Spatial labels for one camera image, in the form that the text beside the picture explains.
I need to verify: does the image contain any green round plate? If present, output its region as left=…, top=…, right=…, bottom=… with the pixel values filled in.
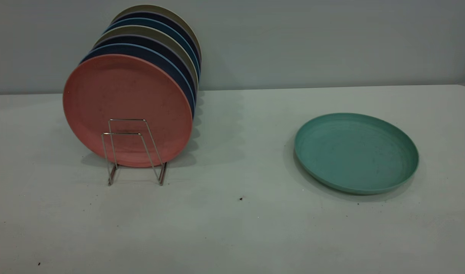
left=294, top=113, right=420, bottom=195

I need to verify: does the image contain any pink round plate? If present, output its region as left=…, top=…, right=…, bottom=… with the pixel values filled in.
left=63, top=54, right=193, bottom=168

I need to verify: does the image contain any navy plate with blue rim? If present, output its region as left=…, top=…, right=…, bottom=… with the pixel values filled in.
left=80, top=43, right=196, bottom=118

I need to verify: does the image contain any olive beige plate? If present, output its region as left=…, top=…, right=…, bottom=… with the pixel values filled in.
left=94, top=25, right=199, bottom=90
left=111, top=4, right=202, bottom=61

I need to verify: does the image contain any teal blue plate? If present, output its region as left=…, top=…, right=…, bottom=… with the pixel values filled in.
left=104, top=18, right=201, bottom=76

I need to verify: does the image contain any metal wire plate rack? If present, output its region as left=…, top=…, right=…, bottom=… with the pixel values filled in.
left=101, top=119, right=168, bottom=186

